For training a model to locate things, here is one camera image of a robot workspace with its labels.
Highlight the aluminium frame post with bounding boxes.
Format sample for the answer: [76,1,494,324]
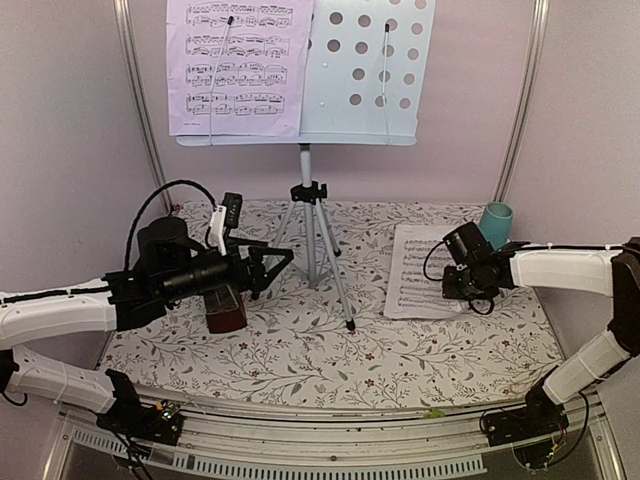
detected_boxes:
[112,0,167,188]
[493,0,550,202]

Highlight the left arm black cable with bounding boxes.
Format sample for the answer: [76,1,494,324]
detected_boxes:
[122,179,221,274]

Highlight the brown wooden metronome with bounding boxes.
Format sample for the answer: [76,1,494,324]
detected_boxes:
[203,285,247,334]

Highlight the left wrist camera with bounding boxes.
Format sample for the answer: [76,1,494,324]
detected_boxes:
[205,192,243,256]

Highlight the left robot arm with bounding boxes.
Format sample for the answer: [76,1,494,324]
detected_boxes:
[1,217,294,434]

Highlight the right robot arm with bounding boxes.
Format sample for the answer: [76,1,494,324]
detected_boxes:
[442,222,639,436]

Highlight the aluminium base frame rail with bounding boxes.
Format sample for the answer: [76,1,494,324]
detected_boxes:
[43,388,627,479]

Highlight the purple sheet music page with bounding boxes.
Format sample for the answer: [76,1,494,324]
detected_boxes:
[166,1,315,137]

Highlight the left aluminium frame post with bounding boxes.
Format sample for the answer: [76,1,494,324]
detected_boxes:
[112,0,167,188]

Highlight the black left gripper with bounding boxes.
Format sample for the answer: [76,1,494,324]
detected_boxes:
[161,237,295,304]

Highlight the white sheet music page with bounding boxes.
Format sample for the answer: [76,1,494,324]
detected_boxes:
[383,224,468,320]

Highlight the floral patterned table mat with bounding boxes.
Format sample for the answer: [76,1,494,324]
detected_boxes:
[101,202,562,409]

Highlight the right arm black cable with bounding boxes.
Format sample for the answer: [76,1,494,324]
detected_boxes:
[422,239,496,316]

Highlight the teal cup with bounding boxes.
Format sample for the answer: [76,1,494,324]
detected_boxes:
[478,202,514,250]

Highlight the light blue music stand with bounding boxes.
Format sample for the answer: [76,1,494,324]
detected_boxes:
[174,0,437,331]

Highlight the right aluminium frame post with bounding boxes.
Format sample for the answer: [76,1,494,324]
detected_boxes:
[493,0,550,202]

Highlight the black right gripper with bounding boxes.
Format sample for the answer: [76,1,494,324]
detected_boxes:
[443,265,492,300]

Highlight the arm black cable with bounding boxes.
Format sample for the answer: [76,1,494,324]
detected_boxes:
[122,179,221,274]
[422,239,496,316]

